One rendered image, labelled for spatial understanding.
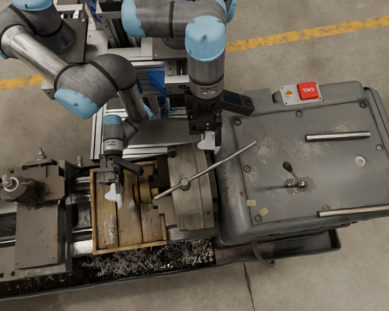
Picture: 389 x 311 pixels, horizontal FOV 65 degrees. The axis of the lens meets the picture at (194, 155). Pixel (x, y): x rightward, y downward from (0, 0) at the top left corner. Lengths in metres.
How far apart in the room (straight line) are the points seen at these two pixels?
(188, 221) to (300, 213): 0.35
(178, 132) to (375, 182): 1.39
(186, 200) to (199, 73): 0.47
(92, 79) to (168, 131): 1.28
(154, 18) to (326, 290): 2.02
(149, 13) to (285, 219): 0.66
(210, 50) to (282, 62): 2.20
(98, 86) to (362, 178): 0.83
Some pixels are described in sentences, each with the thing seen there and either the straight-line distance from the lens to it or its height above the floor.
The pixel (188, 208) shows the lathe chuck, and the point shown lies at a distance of 0.98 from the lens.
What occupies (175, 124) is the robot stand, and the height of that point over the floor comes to 0.21.
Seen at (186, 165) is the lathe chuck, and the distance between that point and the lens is 0.97.
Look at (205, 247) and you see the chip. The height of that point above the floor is 0.56.
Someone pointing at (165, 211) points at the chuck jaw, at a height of 1.11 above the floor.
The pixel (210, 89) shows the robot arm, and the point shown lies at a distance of 0.64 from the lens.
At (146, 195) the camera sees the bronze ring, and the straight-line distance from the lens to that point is 1.09.
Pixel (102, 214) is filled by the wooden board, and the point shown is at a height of 0.88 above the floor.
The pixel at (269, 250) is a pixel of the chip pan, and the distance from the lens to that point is 1.66.
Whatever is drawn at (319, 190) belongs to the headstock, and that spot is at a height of 1.25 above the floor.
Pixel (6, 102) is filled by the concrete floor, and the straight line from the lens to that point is 2.93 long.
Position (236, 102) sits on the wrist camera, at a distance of 0.72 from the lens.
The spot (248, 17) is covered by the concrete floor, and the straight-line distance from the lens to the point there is 3.01.
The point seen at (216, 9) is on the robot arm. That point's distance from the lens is 0.68.
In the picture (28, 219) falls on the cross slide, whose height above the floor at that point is 0.97.
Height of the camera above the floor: 2.17
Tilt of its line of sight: 71 degrees down
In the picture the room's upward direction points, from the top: 3 degrees counter-clockwise
